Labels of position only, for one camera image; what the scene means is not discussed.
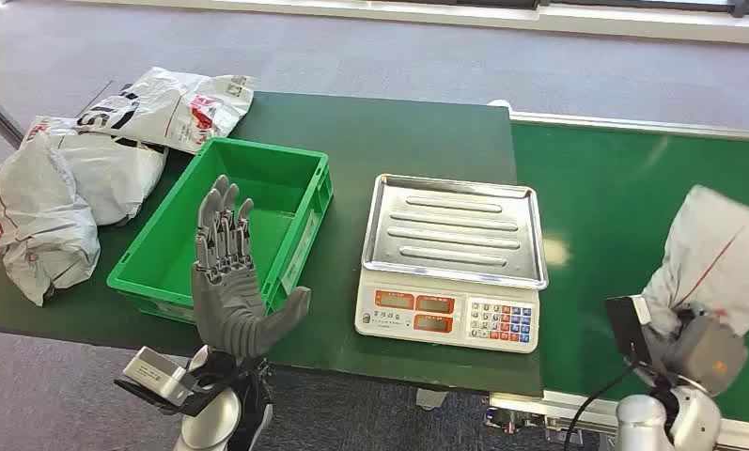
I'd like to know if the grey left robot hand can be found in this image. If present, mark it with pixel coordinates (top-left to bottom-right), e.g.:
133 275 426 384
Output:
191 174 312 360

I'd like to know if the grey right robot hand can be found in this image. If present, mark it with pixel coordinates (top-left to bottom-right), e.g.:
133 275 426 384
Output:
645 305 749 398

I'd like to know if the white courier bag red stripe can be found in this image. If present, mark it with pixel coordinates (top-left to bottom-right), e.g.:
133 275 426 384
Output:
640 184 749 338

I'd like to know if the green conveyor belt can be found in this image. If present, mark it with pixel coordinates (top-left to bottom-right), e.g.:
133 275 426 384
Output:
509 122 749 428

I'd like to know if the green plastic bin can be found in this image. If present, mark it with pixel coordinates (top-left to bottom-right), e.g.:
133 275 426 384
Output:
106 137 335 326

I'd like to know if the white plastic courier bag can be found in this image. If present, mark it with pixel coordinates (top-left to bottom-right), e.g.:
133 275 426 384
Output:
0 133 101 307
22 116 168 227

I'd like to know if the white courier bag black lettering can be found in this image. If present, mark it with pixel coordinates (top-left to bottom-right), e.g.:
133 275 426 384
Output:
74 66 256 156

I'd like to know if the white table foot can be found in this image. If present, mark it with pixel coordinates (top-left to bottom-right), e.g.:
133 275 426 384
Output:
415 388 450 412

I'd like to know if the white electronic scale steel tray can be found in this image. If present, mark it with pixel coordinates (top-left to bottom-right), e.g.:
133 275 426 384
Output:
353 173 550 355

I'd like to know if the dark metal pole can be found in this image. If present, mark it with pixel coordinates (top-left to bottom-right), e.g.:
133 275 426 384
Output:
0 79 26 149

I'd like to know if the white window sill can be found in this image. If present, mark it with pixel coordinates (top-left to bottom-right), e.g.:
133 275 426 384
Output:
69 0 749 47

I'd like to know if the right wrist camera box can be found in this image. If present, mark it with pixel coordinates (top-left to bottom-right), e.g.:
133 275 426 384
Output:
605 295 654 369

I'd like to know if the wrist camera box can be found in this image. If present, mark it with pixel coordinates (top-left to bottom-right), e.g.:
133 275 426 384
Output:
605 295 654 369
115 346 197 417

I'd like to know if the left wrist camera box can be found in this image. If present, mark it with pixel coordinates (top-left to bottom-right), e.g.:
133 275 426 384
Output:
115 346 197 417

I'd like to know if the black cable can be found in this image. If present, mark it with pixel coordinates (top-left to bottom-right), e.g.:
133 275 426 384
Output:
563 361 640 451

